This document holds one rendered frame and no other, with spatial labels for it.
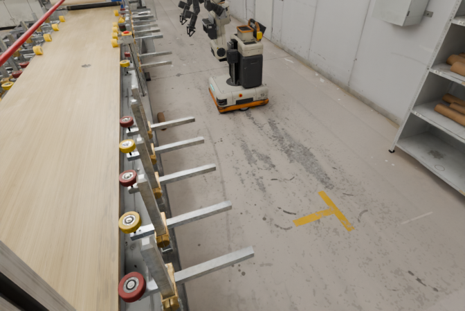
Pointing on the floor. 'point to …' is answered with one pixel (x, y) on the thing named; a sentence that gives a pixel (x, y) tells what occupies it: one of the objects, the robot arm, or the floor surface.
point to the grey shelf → (402, 141)
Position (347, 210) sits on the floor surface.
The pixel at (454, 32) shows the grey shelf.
